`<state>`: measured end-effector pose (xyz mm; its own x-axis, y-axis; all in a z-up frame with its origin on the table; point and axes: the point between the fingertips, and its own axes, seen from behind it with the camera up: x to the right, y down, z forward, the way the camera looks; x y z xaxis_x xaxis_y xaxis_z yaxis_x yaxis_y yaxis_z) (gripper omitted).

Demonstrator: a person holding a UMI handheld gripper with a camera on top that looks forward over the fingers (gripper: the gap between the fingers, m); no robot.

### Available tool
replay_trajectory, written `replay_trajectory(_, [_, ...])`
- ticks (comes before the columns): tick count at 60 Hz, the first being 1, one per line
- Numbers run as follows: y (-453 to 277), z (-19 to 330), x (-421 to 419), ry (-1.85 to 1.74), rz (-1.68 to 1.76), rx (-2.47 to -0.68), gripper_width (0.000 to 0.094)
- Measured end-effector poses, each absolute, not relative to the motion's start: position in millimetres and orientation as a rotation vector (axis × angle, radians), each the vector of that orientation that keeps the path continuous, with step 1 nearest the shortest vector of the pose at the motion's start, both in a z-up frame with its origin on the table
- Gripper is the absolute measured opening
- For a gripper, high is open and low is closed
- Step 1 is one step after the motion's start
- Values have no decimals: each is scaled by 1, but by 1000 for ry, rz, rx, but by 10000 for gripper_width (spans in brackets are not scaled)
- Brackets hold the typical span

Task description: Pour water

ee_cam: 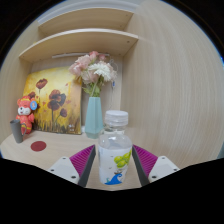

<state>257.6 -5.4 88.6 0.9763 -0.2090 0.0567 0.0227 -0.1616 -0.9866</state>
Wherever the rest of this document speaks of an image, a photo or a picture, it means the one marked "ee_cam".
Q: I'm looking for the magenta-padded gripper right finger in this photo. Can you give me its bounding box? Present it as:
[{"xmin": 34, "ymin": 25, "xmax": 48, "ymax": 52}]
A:
[{"xmin": 131, "ymin": 144, "xmax": 181, "ymax": 187}]

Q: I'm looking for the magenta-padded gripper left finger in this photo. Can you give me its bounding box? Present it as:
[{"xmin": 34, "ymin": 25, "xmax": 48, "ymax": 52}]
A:
[{"xmin": 47, "ymin": 144, "xmax": 97, "ymax": 188}]

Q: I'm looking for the clear plastic water bottle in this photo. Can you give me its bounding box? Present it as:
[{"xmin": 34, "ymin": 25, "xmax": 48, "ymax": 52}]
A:
[{"xmin": 97, "ymin": 109, "xmax": 133, "ymax": 186}]

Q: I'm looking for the flat round red coaster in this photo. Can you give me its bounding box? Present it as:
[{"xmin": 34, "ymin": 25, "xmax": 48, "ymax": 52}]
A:
[{"xmin": 30, "ymin": 140, "xmax": 48, "ymax": 153}]

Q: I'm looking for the teal faceted vase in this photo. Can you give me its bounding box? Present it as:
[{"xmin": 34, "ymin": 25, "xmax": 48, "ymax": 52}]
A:
[{"xmin": 84, "ymin": 96, "xmax": 105, "ymax": 140}]

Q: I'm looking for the red plush toy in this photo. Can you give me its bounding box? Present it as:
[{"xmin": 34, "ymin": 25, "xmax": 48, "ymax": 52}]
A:
[{"xmin": 15, "ymin": 95, "xmax": 40, "ymax": 136}]

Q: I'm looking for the yellow poppy flower painting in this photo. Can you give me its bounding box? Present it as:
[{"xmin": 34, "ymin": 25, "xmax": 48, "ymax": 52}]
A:
[{"xmin": 22, "ymin": 66, "xmax": 83, "ymax": 136}]

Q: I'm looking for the pink and white flower bouquet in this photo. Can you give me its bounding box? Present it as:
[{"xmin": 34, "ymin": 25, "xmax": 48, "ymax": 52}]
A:
[{"xmin": 68, "ymin": 50, "xmax": 119, "ymax": 98}]

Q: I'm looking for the light wood shelf board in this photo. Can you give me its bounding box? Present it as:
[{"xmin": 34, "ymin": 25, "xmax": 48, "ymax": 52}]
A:
[
  {"xmin": 37, "ymin": 7, "xmax": 135, "ymax": 37},
  {"xmin": 18, "ymin": 28, "xmax": 140, "ymax": 64}
]

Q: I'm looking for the grey cup with handle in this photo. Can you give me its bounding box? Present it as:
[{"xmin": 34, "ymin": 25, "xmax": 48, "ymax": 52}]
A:
[{"xmin": 9, "ymin": 119, "xmax": 27, "ymax": 144}]

